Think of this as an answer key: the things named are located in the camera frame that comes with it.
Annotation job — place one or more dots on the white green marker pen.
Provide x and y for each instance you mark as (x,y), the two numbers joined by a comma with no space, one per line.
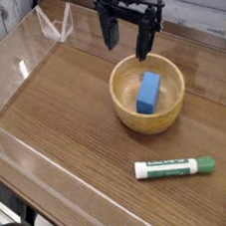
(183,166)

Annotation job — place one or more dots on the clear acrylic tray wall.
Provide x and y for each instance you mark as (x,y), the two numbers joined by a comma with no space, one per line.
(63,148)

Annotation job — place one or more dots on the blue foam block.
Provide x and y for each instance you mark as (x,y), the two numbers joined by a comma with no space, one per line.
(148,94)

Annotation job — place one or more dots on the brown wooden bowl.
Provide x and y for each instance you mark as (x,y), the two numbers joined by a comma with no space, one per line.
(125,83)

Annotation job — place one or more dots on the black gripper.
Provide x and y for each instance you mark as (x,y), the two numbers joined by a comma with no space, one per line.
(131,11)

